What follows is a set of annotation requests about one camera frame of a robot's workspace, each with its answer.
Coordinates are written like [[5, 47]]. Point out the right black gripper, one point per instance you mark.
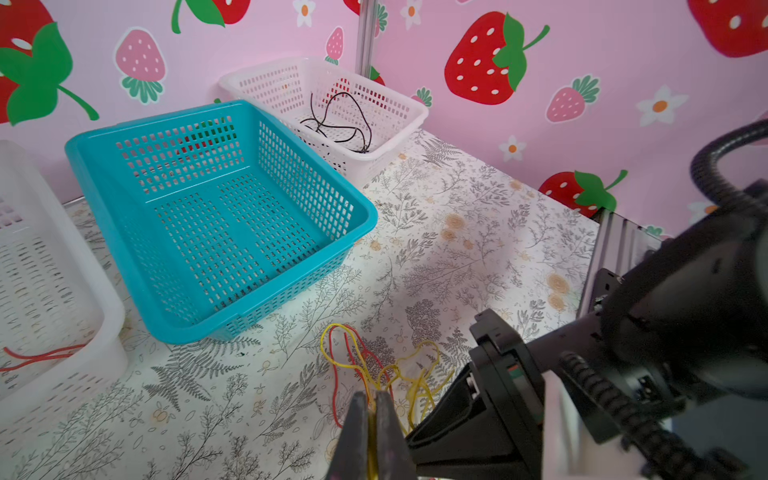
[[492, 430]]

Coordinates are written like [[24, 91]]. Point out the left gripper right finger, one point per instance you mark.
[[391, 456]]

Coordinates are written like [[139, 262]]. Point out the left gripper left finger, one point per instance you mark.
[[350, 458]]

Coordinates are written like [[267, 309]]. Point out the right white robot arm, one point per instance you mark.
[[681, 329]]

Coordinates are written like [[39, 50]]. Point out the teal plastic basket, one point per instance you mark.
[[215, 216]]

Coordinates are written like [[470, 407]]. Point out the right white plastic basket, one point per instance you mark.
[[358, 126]]

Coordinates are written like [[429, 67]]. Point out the white plastic basket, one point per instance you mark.
[[358, 126], [60, 314]]

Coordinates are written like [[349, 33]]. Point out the left white plastic basket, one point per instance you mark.
[[60, 314]]

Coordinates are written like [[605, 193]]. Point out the aluminium front rail frame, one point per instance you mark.
[[620, 246]]

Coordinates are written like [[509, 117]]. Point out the right corner aluminium post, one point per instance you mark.
[[365, 37]]

